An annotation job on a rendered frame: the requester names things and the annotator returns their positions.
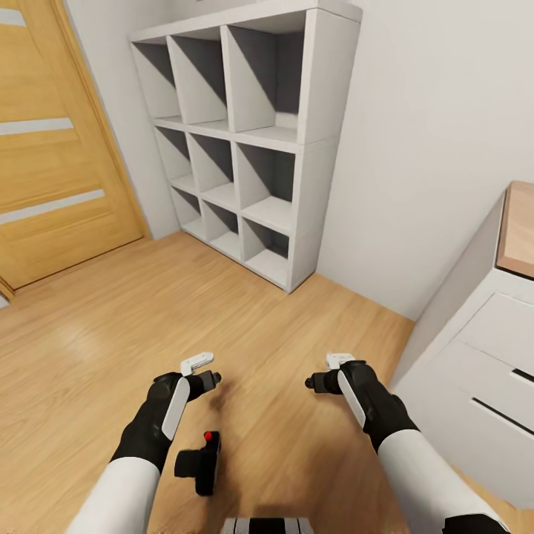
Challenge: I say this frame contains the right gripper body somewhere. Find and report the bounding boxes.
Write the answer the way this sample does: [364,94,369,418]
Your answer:
[313,370,340,395]

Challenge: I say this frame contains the digital camera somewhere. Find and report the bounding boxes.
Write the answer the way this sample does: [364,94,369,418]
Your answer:
[174,432,221,496]

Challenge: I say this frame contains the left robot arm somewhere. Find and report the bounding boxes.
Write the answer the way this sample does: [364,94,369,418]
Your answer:
[64,353,222,534]

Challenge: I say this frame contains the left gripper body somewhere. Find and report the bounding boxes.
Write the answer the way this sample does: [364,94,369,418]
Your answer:
[188,370,216,401]

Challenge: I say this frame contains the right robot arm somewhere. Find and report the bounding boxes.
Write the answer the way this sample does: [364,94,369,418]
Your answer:
[306,353,512,534]

